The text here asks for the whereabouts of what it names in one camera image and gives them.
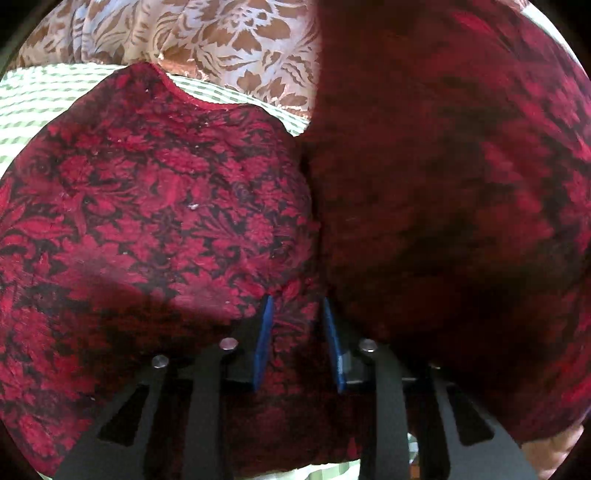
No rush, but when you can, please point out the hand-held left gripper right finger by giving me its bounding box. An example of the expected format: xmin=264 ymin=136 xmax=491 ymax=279
xmin=322 ymin=298 xmax=539 ymax=480

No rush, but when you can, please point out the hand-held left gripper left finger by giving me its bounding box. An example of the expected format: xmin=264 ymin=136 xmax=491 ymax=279
xmin=55 ymin=295 xmax=276 ymax=480

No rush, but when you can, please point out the red patterned sweater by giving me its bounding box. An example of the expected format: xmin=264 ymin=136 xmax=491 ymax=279
xmin=0 ymin=0 xmax=591 ymax=477

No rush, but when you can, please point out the brown floral blanket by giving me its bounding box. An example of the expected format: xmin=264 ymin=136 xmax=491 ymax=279
xmin=18 ymin=0 xmax=324 ymax=121

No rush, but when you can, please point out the green checked bed sheet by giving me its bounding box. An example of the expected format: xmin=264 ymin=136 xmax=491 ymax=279
xmin=0 ymin=62 xmax=370 ymax=480

